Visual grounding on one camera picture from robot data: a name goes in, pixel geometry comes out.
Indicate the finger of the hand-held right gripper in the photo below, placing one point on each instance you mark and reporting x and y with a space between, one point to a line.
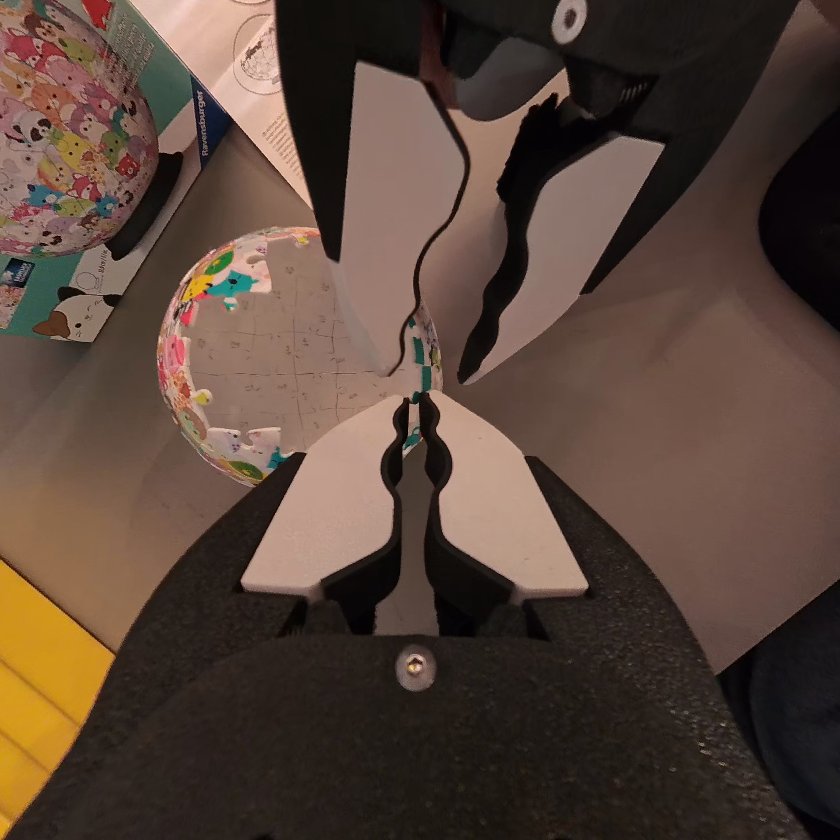
394 184
577 210

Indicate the curved puzzle piece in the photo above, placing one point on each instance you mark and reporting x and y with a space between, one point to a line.
423 361

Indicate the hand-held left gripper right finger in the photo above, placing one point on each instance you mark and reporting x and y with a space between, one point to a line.
505 518

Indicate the puzzle box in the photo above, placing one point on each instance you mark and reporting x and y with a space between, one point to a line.
79 131

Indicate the colourful puzzle ball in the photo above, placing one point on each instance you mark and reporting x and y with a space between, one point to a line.
262 354

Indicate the person's dark blue clothing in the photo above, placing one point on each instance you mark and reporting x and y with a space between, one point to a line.
794 709

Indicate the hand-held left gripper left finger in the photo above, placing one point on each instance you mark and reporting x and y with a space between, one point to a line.
328 518

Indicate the yellow plastic bin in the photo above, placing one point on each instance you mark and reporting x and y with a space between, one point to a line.
46 676

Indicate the black wrist rest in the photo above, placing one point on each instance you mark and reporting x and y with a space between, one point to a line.
807 229

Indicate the white instruction sheet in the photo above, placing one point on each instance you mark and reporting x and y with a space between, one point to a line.
262 98

